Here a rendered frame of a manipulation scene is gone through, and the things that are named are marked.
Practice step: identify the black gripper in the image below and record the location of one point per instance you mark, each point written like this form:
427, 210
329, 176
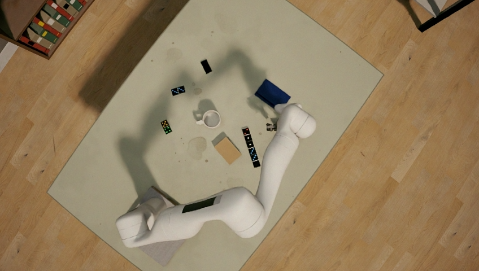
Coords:
271, 127

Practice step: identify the white mug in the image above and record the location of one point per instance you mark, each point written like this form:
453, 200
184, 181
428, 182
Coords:
211, 118

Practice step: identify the dark blue rectangular block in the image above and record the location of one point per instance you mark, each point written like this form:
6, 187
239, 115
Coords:
271, 94

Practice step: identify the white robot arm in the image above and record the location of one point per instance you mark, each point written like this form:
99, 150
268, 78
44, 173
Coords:
243, 212

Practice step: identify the black domino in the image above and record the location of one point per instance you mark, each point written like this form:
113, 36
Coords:
166, 126
251, 147
178, 90
255, 160
247, 134
206, 66

